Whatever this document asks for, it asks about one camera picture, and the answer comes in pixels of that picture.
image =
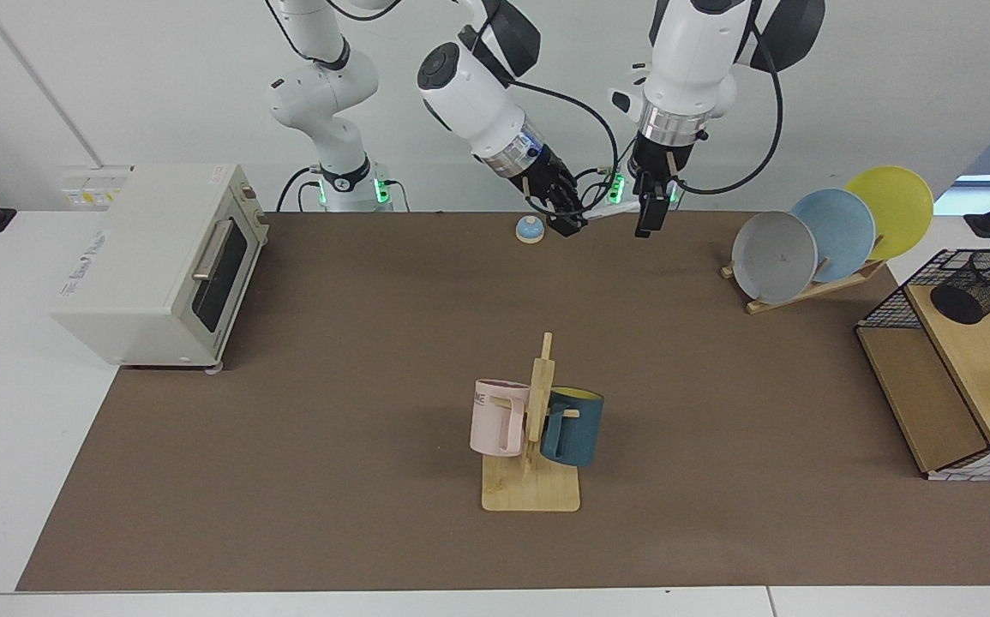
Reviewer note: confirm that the black mesh pen holder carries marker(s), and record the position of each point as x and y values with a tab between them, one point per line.
974	296

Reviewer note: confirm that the small blue round thing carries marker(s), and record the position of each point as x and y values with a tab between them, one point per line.
530	228

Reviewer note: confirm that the grey plate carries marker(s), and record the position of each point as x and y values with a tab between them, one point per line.
770	257

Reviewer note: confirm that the wooden plate rack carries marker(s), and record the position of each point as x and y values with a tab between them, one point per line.
803	296

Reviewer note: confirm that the light blue plate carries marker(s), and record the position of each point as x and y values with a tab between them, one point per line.
842	231

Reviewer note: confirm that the dark teal mug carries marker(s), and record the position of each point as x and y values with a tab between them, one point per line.
576	437

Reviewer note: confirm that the pink mug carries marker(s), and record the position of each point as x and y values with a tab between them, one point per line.
490	428

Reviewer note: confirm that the yellow plate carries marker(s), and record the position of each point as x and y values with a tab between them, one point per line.
897	206

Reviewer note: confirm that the wooden cup stand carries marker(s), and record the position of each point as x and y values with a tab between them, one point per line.
529	493

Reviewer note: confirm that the brown table cloth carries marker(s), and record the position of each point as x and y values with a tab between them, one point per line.
332	386

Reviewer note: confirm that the pale toaster oven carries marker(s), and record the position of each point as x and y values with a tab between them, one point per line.
134	274

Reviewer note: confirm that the white wall socket box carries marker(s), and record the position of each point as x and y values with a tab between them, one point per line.
96	184

